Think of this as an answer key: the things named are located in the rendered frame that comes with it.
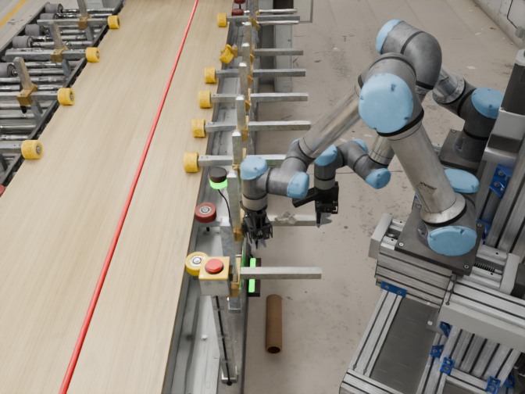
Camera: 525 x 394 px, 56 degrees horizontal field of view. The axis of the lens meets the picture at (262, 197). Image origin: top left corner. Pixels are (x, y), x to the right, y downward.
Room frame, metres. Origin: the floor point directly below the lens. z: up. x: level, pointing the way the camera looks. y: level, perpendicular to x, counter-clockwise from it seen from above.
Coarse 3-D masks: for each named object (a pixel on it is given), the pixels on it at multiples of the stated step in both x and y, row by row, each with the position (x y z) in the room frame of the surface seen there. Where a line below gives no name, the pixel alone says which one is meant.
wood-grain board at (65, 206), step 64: (128, 0) 3.64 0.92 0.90; (192, 0) 3.59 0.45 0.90; (128, 64) 2.59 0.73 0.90; (192, 64) 2.56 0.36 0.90; (64, 128) 1.95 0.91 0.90; (128, 128) 1.93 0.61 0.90; (64, 192) 1.48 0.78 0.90; (128, 192) 1.47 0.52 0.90; (192, 192) 1.45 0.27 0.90; (0, 256) 1.15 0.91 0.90; (64, 256) 1.14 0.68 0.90; (128, 256) 1.13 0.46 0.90; (0, 320) 0.89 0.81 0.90; (64, 320) 0.88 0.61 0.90; (128, 320) 0.87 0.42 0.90; (0, 384) 0.68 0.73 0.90; (128, 384) 0.67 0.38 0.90
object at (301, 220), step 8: (216, 216) 1.36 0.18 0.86; (224, 216) 1.35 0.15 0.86; (272, 216) 1.34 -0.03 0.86; (296, 216) 1.34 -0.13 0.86; (304, 216) 1.34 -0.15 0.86; (312, 216) 1.34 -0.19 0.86; (208, 224) 1.33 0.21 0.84; (216, 224) 1.33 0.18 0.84; (272, 224) 1.32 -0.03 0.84; (280, 224) 1.32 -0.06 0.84; (288, 224) 1.32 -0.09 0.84; (296, 224) 1.31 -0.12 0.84; (304, 224) 1.31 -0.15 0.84; (312, 224) 1.31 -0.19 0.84
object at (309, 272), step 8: (248, 272) 1.08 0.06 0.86; (256, 272) 1.08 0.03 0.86; (264, 272) 1.08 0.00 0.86; (272, 272) 1.07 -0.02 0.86; (280, 272) 1.07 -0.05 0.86; (288, 272) 1.07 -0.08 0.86; (296, 272) 1.07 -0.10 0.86; (304, 272) 1.07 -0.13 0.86; (312, 272) 1.07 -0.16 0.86; (320, 272) 1.07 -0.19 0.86
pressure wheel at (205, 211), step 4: (200, 204) 1.37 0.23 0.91; (204, 204) 1.37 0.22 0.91; (208, 204) 1.37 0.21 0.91; (196, 208) 1.35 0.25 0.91; (200, 208) 1.36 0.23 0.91; (204, 208) 1.35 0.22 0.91; (208, 208) 1.35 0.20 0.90; (212, 208) 1.35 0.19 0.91; (196, 212) 1.33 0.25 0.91; (200, 212) 1.33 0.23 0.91; (204, 212) 1.33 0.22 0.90; (208, 212) 1.33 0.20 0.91; (212, 212) 1.33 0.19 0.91; (196, 216) 1.32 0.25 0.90; (200, 216) 1.31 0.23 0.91; (204, 216) 1.31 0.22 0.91; (208, 216) 1.31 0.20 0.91; (212, 216) 1.32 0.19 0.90; (200, 220) 1.31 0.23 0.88; (204, 220) 1.31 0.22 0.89; (208, 220) 1.31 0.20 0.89; (212, 220) 1.32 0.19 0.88; (208, 228) 1.34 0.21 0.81
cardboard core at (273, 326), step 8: (272, 296) 1.57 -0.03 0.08; (272, 304) 1.52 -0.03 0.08; (280, 304) 1.53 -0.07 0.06; (272, 312) 1.47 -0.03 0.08; (280, 312) 1.48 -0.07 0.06; (272, 320) 1.42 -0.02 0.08; (280, 320) 1.43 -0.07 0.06; (272, 328) 1.37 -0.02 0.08; (280, 328) 1.38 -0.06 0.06; (272, 336) 1.33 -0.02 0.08; (280, 336) 1.34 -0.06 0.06; (272, 344) 1.29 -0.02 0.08; (280, 344) 1.30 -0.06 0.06; (272, 352) 1.29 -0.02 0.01; (280, 352) 1.28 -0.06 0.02
